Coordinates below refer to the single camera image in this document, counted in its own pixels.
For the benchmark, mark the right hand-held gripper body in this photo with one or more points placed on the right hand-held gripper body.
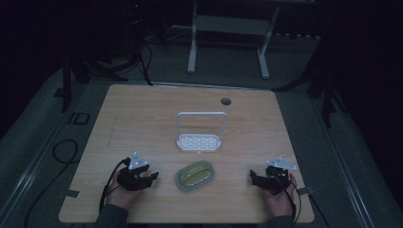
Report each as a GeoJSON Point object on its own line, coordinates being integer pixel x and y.
{"type": "Point", "coordinates": [278, 180]}

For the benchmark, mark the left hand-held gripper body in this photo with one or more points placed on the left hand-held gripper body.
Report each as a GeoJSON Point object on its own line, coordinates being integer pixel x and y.
{"type": "Point", "coordinates": [130, 181]}

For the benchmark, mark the person's left hand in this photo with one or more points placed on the person's left hand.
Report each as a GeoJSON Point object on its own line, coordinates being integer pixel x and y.
{"type": "Point", "coordinates": [119, 197]}

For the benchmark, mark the person's right hand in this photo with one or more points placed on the person's right hand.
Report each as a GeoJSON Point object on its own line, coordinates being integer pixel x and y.
{"type": "Point", "coordinates": [280, 202]}

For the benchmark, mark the grey tape strip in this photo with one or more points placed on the grey tape strip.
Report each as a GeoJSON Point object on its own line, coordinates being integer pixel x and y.
{"type": "Point", "coordinates": [305, 190]}
{"type": "Point", "coordinates": [72, 193]}

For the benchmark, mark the green soap dish grey base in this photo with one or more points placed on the green soap dish grey base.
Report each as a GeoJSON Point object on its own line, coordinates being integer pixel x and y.
{"type": "Point", "coordinates": [195, 174]}

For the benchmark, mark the black tripod stand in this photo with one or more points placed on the black tripod stand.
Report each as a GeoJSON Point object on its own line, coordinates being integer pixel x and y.
{"type": "Point", "coordinates": [66, 82]}
{"type": "Point", "coordinates": [327, 95]}

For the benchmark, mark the white metal desk frame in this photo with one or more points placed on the white metal desk frame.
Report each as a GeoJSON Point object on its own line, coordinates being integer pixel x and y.
{"type": "Point", "coordinates": [231, 25]}

